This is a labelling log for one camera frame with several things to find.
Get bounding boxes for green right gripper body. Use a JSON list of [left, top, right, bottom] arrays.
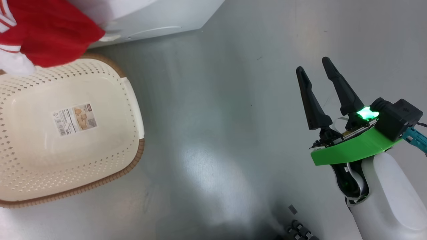
[[310, 117, 402, 166]]

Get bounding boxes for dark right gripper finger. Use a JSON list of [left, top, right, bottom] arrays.
[[322, 57, 365, 116], [296, 66, 333, 130]]

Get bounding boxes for red garment thin white stripes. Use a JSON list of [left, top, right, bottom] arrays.
[[0, 0, 105, 75]]

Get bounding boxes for white front-load washing machine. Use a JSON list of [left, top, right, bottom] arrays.
[[67, 0, 226, 49]]

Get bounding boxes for round drain filter cover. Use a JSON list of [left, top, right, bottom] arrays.
[[107, 26, 182, 42]]

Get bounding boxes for cream perforated laundry basket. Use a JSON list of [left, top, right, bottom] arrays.
[[0, 53, 145, 209]]

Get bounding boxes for paper label in basket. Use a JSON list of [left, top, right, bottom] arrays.
[[52, 103, 98, 137]]

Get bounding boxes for teal cable connector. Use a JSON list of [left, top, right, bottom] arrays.
[[402, 128, 427, 155]]

